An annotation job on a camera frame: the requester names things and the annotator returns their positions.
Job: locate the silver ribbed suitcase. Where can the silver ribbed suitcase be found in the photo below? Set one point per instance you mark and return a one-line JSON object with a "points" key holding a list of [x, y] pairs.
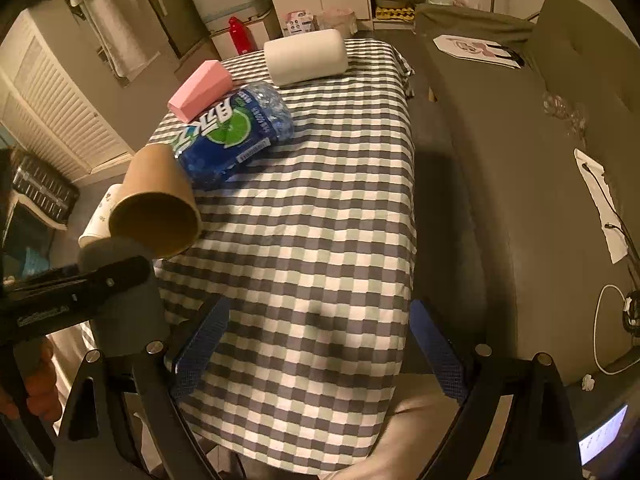
{"points": [[53, 195]]}

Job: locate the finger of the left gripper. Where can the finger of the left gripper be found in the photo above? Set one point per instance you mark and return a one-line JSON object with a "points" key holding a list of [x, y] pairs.
{"points": [[103, 282]]}

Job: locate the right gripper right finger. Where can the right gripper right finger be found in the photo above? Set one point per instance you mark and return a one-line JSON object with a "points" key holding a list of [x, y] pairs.
{"points": [[539, 439]]}

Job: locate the plain white cup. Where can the plain white cup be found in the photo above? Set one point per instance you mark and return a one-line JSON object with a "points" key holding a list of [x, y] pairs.
{"points": [[307, 56]]}

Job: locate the red thermos bottle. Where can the red thermos bottle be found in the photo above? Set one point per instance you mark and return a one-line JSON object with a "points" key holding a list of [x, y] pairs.
{"points": [[240, 36]]}

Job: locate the olive green sofa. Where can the olive green sofa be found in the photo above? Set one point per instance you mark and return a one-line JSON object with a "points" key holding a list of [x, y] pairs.
{"points": [[550, 285]]}

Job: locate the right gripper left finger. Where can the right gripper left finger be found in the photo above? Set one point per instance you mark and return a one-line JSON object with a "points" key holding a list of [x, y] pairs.
{"points": [[95, 439]]}

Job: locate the pink hexagonal cup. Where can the pink hexagonal cup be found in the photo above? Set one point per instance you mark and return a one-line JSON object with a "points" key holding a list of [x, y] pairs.
{"points": [[207, 84]]}

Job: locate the person's left hand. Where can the person's left hand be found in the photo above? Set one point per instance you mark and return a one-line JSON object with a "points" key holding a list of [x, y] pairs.
{"points": [[42, 394]]}

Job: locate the magazine on sofa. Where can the magazine on sofa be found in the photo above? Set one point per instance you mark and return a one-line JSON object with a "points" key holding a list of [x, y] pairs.
{"points": [[478, 50]]}

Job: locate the grey white checkered tablecloth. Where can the grey white checkered tablecloth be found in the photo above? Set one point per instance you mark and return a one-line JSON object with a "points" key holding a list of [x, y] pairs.
{"points": [[314, 243]]}

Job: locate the white floral paper cup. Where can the white floral paper cup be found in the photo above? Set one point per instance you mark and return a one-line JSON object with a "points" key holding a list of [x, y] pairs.
{"points": [[97, 227]]}

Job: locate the white paper sheet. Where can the white paper sheet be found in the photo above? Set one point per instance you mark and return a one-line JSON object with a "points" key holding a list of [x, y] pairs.
{"points": [[594, 176]]}

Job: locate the white printed bag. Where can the white printed bag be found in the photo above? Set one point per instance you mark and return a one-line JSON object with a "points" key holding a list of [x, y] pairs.
{"points": [[299, 22]]}

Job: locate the brown paper cup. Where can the brown paper cup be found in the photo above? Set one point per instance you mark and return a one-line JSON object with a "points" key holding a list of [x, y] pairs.
{"points": [[155, 206]]}

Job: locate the hanging white towel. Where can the hanging white towel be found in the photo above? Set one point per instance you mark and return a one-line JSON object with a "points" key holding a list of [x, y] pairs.
{"points": [[128, 31]]}

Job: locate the white louvered wardrobe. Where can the white louvered wardrobe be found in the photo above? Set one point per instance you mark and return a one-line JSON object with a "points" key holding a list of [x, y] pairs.
{"points": [[62, 103]]}

